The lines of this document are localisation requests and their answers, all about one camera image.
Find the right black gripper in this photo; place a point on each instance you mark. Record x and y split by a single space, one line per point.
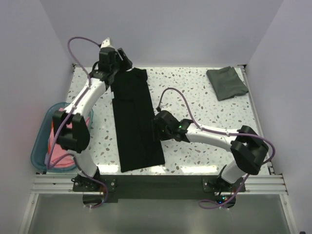
156 128

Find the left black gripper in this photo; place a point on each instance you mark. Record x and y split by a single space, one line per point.
127 65

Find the black t shirt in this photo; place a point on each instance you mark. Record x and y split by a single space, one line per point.
133 115

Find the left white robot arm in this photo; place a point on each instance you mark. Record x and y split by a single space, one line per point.
71 132

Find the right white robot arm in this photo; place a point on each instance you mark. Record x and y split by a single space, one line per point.
247 147

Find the folded grey t shirt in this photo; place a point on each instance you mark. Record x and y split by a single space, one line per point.
226 83

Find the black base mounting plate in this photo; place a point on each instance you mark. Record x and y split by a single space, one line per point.
174 187

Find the orange garment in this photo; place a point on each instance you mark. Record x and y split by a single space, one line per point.
51 138

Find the pink t shirt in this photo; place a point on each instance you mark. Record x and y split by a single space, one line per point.
66 162

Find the teal plastic laundry basket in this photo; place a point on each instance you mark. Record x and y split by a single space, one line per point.
40 148

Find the lavender garment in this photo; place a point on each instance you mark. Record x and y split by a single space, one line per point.
47 161

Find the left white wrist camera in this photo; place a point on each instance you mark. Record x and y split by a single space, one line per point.
106 43

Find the aluminium frame rail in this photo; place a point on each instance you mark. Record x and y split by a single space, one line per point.
255 184

